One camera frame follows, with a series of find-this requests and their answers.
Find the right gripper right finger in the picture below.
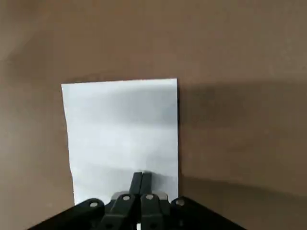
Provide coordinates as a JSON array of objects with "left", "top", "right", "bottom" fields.
[{"left": 140, "top": 171, "right": 248, "bottom": 230}]

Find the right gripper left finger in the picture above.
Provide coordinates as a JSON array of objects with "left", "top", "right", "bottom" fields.
[{"left": 28, "top": 172, "right": 143, "bottom": 230}]

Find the white A4 paper sheet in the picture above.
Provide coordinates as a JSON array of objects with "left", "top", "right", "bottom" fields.
[{"left": 61, "top": 77, "right": 179, "bottom": 207}]

